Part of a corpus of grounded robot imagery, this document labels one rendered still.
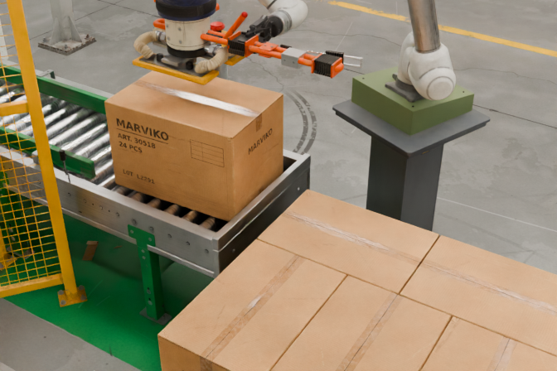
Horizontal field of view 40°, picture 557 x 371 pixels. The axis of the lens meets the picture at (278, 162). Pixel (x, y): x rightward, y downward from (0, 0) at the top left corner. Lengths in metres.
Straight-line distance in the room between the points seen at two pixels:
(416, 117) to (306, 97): 1.99
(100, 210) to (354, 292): 1.14
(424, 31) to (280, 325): 1.24
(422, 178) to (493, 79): 2.15
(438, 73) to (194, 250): 1.16
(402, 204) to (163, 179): 1.09
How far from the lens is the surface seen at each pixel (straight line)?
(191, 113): 2.96
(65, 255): 3.43
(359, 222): 3.04
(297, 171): 3.25
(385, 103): 3.29
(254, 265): 2.82
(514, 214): 4.16
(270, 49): 2.74
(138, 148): 3.11
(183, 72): 2.87
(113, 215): 3.19
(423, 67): 3.02
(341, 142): 4.61
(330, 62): 2.62
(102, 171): 3.42
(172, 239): 3.02
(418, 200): 3.56
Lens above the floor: 2.37
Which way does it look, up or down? 33 degrees down
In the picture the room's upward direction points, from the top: straight up
